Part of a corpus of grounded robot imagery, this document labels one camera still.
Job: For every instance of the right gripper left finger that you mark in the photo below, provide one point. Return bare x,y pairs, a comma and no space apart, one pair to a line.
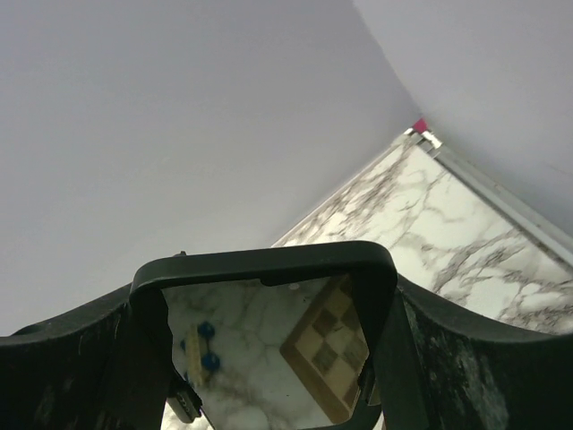
89,368

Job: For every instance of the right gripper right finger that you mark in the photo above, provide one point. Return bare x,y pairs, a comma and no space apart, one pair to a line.
441,366

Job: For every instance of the black phone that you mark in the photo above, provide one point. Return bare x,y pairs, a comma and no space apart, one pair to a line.
280,338

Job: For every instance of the aluminium frame rail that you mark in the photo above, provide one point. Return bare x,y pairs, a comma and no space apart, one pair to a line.
536,226

